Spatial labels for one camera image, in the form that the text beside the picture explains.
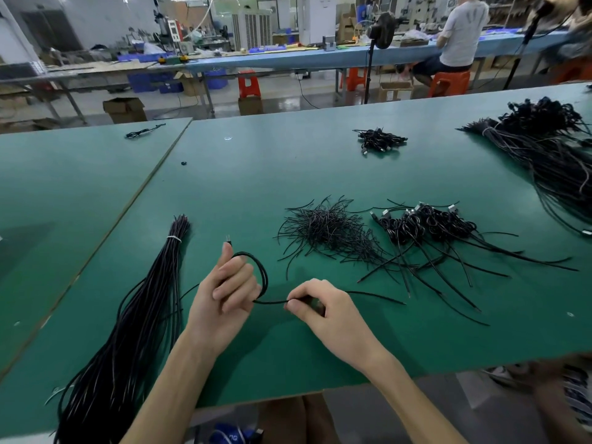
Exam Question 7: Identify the person's brown shorts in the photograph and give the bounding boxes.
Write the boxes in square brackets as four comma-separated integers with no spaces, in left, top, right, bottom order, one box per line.
[259,395,339,444]

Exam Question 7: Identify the long blue workbench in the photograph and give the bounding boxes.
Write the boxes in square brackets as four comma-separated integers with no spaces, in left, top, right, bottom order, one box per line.
[139,30,575,75]

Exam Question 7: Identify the black fan on stand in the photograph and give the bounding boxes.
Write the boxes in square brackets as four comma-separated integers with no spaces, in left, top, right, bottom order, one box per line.
[363,14,399,104]

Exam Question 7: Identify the pile of black wire ties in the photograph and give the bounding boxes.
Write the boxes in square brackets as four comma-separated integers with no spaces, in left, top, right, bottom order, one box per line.
[276,195,385,269]

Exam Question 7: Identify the red plastic stool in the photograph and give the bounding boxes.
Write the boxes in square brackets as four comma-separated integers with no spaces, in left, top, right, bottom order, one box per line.
[237,73,262,100]

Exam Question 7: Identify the blue plastic item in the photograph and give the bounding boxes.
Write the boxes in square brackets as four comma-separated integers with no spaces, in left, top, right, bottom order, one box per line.
[208,422,265,444]

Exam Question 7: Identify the loose black wire tie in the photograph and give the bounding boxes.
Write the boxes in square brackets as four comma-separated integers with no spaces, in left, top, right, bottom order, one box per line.
[439,293,490,327]

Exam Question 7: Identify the open cardboard box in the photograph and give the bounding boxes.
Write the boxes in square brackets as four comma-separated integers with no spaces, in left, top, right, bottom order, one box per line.
[102,97,147,125]

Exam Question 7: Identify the large heap of black cables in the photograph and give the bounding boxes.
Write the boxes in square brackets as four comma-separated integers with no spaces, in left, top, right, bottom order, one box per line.
[459,97,592,239]

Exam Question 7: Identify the person's right leg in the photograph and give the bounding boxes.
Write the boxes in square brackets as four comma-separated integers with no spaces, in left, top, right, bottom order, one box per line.
[518,360,592,444]

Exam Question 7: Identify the person's right hand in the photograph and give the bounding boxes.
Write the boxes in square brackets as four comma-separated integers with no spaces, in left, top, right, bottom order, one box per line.
[284,278,390,376]

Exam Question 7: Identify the small pile of knotted cables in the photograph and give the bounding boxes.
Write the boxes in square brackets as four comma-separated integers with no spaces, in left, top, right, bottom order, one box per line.
[354,127,409,155]

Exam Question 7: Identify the black tripod stand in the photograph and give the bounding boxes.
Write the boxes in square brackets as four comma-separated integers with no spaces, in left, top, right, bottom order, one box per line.
[504,0,556,91]

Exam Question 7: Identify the person's left forearm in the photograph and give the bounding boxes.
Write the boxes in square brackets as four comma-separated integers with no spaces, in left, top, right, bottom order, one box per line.
[120,331,229,444]

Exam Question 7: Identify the small cardboard box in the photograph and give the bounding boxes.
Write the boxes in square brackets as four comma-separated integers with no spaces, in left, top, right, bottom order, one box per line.
[239,96,265,117]

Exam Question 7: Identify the long black cable bundle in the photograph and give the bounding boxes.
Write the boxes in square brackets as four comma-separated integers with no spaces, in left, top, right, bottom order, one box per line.
[46,214,200,444]

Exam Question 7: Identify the orange plastic stool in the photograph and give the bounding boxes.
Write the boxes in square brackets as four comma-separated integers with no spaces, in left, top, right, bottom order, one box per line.
[429,71,472,98]
[345,67,368,91]
[555,58,592,84]

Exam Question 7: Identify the person's left hand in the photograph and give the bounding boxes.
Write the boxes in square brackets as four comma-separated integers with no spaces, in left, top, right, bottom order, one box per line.
[185,241,263,357]

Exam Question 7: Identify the small cable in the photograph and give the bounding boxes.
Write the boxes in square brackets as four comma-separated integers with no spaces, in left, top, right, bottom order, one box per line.
[125,123,168,141]

